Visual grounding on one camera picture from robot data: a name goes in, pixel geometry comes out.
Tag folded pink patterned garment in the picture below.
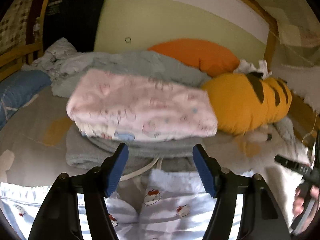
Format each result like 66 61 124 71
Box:
66 69 217 142

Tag orange pillow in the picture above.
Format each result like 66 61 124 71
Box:
148 38 240 77

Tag white charging cable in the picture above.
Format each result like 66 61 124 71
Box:
301 113 320 156

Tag blue pillow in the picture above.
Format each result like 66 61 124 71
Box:
1 70 52 129

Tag grey-blue crumpled blanket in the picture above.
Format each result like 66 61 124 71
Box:
22 38 210 98

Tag light blue kitty pants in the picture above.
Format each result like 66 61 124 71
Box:
0 168 251 240

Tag wooden bed frame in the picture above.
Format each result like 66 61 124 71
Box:
1 0 319 129

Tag plaid patterned curtain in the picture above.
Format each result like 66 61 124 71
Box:
1 0 32 55

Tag black hanging garment bag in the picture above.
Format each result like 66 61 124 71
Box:
43 0 104 52

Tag yellow tiger-striped plush pillow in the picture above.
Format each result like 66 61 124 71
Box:
201 73 292 135

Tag person right hand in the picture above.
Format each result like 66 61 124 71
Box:
292 186 319 217

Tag checkered canopy fabric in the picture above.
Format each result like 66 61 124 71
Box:
255 0 319 67

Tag grey cloth beside pillow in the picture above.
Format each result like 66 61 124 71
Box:
273 116 296 144

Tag folded grey sweatpants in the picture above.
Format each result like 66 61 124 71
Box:
65 125 213 182

